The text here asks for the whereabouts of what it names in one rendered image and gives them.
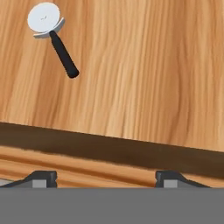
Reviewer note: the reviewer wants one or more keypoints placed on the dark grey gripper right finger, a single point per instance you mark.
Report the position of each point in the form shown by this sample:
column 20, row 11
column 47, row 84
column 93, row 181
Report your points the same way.
column 167, row 176

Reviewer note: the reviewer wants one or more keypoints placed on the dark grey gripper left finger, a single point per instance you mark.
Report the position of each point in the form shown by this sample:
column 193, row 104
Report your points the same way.
column 43, row 176

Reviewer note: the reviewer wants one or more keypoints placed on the wooden drawer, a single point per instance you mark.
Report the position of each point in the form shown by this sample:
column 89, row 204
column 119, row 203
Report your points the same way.
column 122, row 87

